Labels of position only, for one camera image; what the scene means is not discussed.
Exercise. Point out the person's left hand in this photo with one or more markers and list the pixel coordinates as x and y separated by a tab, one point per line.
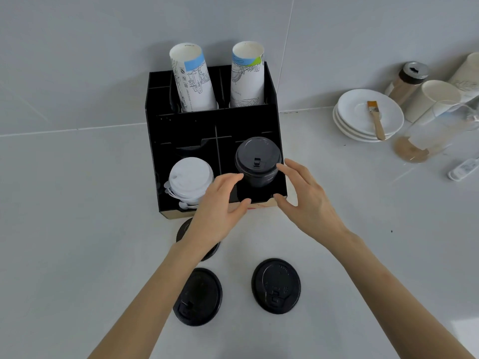
213	216

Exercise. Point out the person's right middle finger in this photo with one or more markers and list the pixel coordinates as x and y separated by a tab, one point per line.
301	170

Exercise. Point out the person's left thumb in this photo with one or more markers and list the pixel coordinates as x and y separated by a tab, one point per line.
240	209

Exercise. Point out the white paper cup line print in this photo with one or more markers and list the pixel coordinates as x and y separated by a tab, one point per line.
467	78

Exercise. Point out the white saucer plate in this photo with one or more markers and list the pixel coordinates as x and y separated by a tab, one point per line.
355	108
338	121
338	127

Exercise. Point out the person's left forearm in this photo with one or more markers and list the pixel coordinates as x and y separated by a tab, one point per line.
164	295

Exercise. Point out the stack of black cup lids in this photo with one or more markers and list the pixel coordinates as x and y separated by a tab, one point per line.
258	155

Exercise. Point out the person's right hand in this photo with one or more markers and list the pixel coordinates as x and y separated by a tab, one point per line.
314	209

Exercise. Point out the stack of white cup lids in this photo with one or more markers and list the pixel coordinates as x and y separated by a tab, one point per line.
189	177

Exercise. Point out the white power strip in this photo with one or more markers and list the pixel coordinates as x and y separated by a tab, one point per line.
464	170

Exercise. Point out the paper cup stack blue band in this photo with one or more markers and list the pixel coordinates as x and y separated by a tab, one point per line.
192	82

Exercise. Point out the black cup and lid organizer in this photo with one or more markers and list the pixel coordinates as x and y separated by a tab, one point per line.
194	127

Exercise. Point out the paper cup stack green band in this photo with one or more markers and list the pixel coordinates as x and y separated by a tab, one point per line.
247	78

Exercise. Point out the person's right forearm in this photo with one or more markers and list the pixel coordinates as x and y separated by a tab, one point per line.
385	295

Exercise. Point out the black plastic cup lid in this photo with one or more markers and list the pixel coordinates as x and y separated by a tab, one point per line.
200	295
182	229
276	286

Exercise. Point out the clear glass pitcher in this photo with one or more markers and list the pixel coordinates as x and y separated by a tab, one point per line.
430	134

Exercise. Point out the plain white paper cup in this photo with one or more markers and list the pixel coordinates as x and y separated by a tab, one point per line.
430	97

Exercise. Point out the shaker jar with black cap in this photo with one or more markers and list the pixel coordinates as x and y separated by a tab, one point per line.
406	82

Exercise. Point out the person's right thumb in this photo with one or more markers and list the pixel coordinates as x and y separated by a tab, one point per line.
285	205

